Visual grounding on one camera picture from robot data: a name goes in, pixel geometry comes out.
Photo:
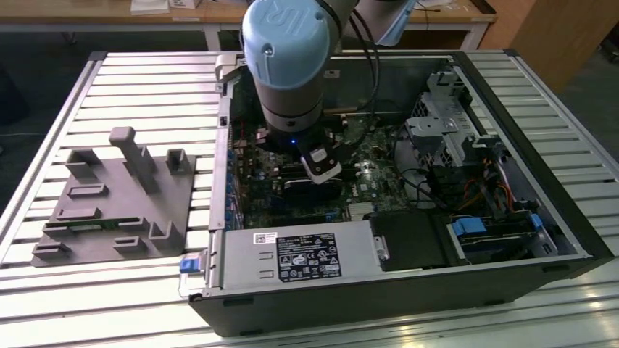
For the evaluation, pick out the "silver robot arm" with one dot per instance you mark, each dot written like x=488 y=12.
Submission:
x=286 y=54

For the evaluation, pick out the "black graphics card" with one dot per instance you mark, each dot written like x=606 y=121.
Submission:
x=300 y=192

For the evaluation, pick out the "green motherboard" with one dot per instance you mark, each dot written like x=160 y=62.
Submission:
x=382 y=181

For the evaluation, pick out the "silver heat sink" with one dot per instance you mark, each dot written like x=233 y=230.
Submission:
x=362 y=210

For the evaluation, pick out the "silver metal drive cage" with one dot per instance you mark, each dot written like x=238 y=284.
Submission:
x=436 y=134

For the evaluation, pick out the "grey power supply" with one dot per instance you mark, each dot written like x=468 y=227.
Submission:
x=242 y=253

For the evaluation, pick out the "grey parts rack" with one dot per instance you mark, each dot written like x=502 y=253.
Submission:
x=121 y=203

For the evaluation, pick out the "black fan shroud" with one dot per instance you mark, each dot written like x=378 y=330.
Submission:
x=412 y=239

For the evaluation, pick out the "blue case latch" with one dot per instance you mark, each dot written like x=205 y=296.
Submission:
x=190 y=264

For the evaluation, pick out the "blue disk carrier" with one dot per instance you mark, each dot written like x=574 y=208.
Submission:
x=469 y=224

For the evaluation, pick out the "white box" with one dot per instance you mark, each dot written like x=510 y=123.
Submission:
x=149 y=6

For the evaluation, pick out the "green RAM stick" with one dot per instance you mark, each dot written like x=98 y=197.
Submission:
x=90 y=225

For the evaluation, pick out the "black open PC case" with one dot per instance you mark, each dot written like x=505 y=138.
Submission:
x=388 y=308

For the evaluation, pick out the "wooden desk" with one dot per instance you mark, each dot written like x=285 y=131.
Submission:
x=97 y=16

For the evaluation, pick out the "blue plastic tab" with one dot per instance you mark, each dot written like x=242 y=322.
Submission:
x=536 y=222

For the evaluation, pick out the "wooden cabinet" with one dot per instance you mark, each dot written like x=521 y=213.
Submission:
x=557 y=36

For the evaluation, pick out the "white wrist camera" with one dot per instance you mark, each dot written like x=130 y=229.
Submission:
x=324 y=165

